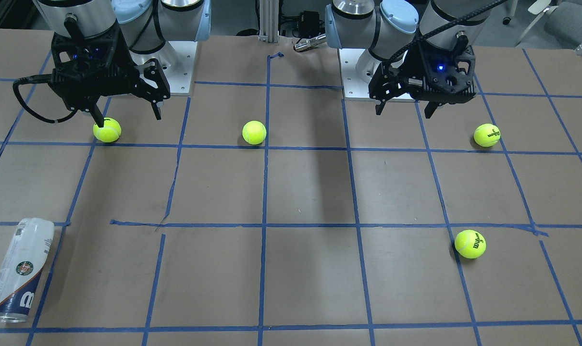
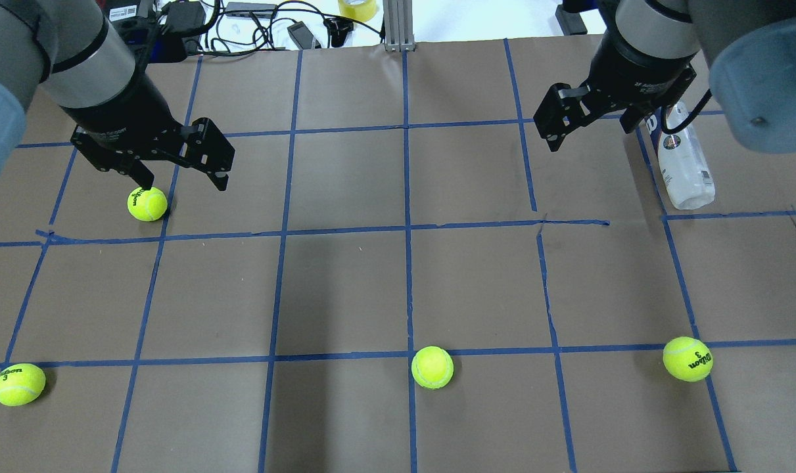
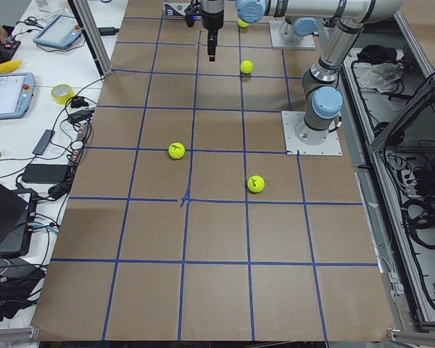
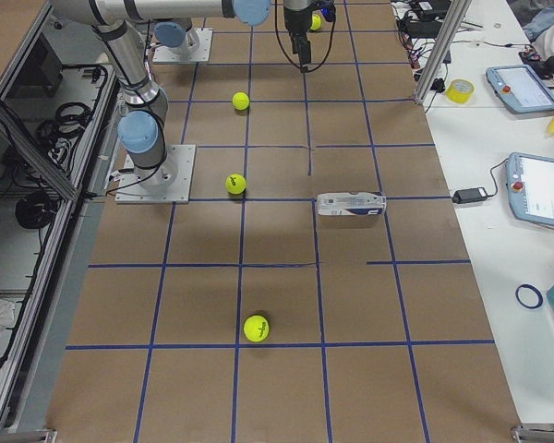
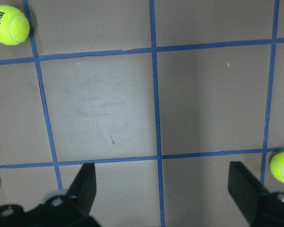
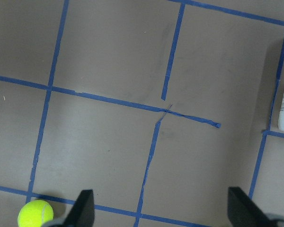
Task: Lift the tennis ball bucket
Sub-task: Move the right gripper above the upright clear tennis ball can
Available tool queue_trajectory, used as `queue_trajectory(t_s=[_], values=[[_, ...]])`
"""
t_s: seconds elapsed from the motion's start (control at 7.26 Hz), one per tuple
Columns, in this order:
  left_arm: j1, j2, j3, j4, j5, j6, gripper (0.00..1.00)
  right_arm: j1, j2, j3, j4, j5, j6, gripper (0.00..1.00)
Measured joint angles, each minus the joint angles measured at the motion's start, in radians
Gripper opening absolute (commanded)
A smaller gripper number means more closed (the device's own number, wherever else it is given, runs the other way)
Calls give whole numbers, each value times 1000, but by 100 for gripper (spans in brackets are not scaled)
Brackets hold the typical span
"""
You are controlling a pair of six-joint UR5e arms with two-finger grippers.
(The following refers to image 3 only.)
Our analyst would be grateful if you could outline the grey usb hub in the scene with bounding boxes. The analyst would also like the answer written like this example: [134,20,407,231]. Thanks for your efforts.
[32,129,54,155]

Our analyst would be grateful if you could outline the yellow tape roll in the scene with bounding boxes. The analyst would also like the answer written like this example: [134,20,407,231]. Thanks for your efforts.
[51,83,75,104]

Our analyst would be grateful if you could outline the teach pendant tablet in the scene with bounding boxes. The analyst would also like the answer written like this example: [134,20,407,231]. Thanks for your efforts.
[0,72,36,120]
[33,14,82,50]

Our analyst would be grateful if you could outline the black scissors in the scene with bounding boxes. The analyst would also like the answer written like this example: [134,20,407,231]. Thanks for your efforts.
[23,16,43,29]

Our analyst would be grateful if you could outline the aluminium frame post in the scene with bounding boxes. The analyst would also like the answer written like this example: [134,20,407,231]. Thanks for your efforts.
[67,0,112,78]

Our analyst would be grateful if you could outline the tennis ball centre right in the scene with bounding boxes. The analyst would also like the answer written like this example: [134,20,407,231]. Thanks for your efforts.
[246,175,265,194]

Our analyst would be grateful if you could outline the tennis ball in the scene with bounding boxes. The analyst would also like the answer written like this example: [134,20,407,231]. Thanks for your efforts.
[240,59,254,75]
[238,19,249,28]
[168,142,186,160]
[246,175,265,194]

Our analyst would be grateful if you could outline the near teach pendant tablet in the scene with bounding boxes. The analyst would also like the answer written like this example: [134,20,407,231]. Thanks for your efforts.
[0,72,36,120]

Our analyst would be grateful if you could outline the yellow plastic object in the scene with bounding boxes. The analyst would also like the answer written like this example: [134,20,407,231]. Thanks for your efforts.
[0,60,22,74]

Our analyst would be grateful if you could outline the far teach pendant tablet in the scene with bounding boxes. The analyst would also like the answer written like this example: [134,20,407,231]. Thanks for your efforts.
[33,14,82,50]

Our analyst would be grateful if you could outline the tennis ball upper middle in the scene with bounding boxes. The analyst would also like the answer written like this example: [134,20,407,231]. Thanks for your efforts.
[240,59,254,75]

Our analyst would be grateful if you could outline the tennis ball far top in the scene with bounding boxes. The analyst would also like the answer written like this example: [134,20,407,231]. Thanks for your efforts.
[238,19,249,28]

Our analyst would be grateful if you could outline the crumpled white cloth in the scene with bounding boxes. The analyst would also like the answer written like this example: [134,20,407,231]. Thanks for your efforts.
[358,62,404,94]

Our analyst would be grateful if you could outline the black laptop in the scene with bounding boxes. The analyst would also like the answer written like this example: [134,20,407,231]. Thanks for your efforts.
[0,184,37,259]

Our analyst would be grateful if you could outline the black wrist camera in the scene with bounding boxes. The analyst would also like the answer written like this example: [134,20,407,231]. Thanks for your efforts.
[184,1,202,28]

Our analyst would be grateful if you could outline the black power adapter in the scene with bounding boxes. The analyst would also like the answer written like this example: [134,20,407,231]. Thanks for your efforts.
[22,164,68,184]

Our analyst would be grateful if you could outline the tennis ball centre left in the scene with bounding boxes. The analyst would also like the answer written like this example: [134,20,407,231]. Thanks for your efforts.
[168,142,186,160]

